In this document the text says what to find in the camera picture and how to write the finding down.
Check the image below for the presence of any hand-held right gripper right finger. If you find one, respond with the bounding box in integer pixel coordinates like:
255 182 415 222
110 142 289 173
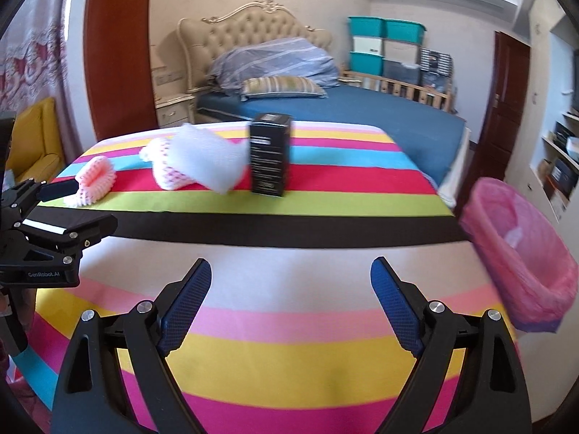
370 256 532 434

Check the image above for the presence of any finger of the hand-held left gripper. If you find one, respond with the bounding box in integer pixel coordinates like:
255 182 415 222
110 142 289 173
2 180 81 222
4 214 119 265

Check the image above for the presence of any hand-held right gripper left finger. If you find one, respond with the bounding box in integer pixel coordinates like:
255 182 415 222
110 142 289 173
50 258 213 434

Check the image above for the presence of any small pink foam net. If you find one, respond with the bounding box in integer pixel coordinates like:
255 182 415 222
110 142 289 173
63 156 116 208

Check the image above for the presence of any pink lined trash bin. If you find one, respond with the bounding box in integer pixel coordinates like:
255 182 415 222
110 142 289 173
460 177 579 333

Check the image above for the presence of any yellow chair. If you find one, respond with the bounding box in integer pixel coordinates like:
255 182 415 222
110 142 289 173
7 96 66 186

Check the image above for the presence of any large pink foam net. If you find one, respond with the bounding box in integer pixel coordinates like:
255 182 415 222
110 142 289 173
139 138 200 191

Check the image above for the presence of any rainbow striped tablecloth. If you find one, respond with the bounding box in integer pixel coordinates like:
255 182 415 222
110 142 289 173
9 121 519 434

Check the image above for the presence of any pink patterned curtain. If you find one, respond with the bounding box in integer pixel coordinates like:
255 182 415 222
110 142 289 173
0 0 77 163

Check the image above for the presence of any white foam net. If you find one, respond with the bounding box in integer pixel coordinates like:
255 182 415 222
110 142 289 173
169 123 249 196

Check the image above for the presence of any cream bedside table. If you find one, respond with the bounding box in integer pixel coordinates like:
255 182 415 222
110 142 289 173
155 93 198 128

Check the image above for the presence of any brown wooden pillar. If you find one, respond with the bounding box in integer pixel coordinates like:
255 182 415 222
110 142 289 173
83 0 159 143

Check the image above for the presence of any brown cardboard box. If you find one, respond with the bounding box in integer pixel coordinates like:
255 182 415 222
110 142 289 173
151 45 187 99

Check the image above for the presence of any black printed box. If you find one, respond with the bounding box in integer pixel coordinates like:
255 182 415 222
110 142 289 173
249 112 294 198

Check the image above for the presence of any blue bed mattress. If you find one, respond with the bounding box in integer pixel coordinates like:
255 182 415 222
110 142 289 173
196 86 466 186

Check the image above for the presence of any black safe box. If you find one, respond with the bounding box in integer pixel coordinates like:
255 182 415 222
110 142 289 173
549 158 579 200

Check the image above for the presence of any dark patterned storage box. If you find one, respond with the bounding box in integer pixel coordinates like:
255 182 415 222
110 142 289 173
423 72 452 93
420 47 453 75

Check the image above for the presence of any brown wooden door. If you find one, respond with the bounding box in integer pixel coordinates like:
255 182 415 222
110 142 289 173
475 31 531 182

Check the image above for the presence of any striped pillow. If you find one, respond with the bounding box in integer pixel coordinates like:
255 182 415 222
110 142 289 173
240 77 329 101

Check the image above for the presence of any blue striped duvet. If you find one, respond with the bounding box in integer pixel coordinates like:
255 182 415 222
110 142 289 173
209 37 341 97

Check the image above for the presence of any beige tufted headboard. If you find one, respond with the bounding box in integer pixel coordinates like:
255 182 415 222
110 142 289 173
176 1 333 95

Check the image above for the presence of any stack of plastic storage bins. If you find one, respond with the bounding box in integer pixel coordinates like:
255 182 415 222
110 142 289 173
347 16 426 86

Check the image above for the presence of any white built-in wardrobe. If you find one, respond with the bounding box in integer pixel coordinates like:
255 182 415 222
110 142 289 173
504 0 579 236

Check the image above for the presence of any wooden crib rail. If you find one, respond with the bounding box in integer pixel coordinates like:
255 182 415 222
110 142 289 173
339 70 455 114

